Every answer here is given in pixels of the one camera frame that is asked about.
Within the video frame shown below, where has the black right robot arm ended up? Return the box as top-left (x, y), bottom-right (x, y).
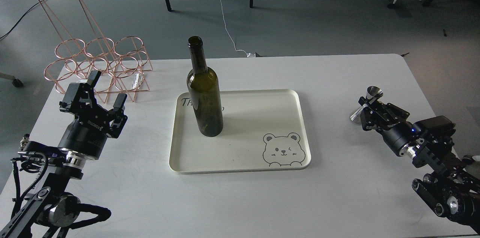
top-left (358, 97), bottom-right (480, 233)

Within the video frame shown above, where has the dark green wine bottle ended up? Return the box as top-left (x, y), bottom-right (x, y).
top-left (186, 35), bottom-right (224, 137)

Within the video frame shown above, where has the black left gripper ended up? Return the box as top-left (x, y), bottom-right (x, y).
top-left (58, 70), bottom-right (128, 160)

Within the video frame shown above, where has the cream tray with bear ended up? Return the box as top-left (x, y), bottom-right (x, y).
top-left (169, 89), bottom-right (311, 174)

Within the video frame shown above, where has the silver metal jigger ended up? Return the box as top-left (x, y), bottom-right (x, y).
top-left (350, 86), bottom-right (383, 124)

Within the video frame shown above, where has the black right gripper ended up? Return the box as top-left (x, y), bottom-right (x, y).
top-left (358, 96), bottom-right (416, 157)

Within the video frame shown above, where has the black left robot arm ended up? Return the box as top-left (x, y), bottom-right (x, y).
top-left (1, 70), bottom-right (127, 238)

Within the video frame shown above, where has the copper wire wine rack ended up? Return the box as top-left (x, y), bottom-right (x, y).
top-left (38, 0), bottom-right (154, 103)

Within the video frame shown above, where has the chair caster at left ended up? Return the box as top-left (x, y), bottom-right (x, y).
top-left (0, 72), bottom-right (24, 88)

